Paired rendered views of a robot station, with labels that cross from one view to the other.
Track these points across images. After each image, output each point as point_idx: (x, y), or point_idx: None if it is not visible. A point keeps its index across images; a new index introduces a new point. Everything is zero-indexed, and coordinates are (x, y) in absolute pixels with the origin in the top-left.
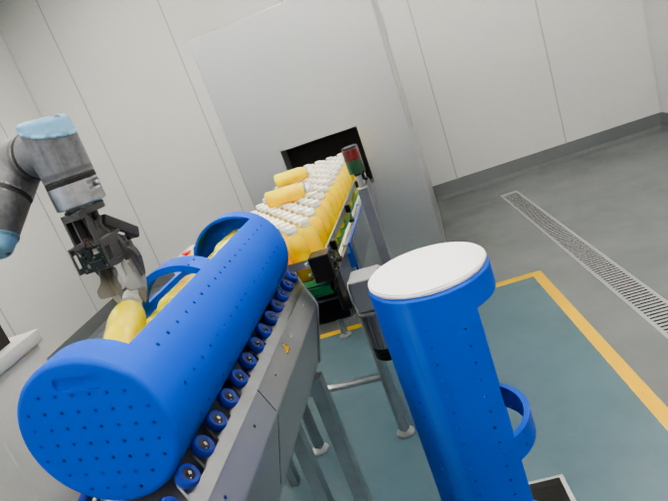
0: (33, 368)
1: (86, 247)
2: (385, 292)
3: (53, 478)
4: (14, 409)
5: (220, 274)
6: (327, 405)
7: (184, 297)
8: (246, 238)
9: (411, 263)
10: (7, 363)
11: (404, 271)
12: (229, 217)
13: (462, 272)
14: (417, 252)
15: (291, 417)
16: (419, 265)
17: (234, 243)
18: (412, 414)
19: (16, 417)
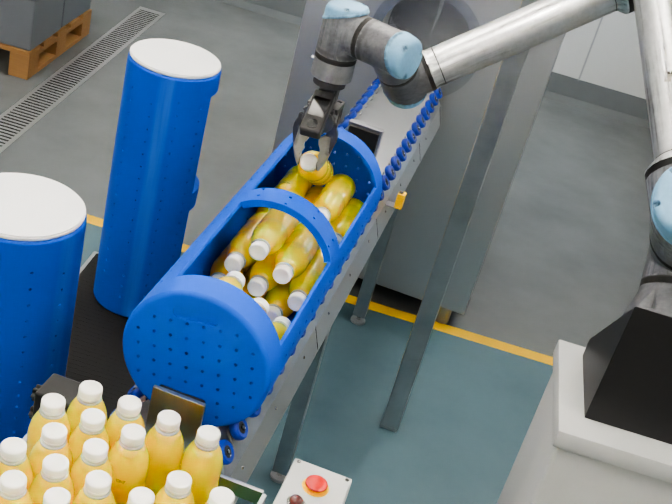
0: (548, 442)
1: None
2: (79, 200)
3: (505, 500)
4: (541, 420)
5: (232, 200)
6: None
7: (264, 168)
8: (191, 248)
9: (24, 215)
10: (554, 387)
11: (41, 211)
12: (207, 277)
13: (11, 175)
14: (2, 225)
15: None
16: (22, 207)
17: (209, 231)
18: (70, 337)
19: (537, 426)
